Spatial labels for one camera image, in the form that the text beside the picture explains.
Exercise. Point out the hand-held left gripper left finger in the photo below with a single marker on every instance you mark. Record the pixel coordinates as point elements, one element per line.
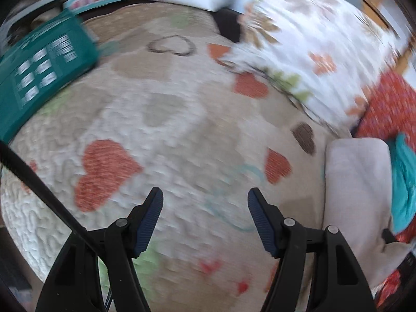
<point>148,221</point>

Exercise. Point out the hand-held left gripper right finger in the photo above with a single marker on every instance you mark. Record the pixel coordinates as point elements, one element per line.
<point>261,222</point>

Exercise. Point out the beige garment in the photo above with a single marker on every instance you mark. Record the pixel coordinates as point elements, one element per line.
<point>357,201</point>

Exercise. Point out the teal small garment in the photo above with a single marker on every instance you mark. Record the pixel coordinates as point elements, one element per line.
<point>403,185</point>

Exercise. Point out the heart print quilted blanket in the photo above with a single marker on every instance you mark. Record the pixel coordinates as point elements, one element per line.
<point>182,130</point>

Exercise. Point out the red patterned cloth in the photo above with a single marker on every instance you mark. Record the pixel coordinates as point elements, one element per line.
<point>388,107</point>

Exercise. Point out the floral print white pillow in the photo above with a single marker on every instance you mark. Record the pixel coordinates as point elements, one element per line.
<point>308,48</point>

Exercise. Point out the teal cardboard box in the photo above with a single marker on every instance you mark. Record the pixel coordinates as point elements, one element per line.
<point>42,71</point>

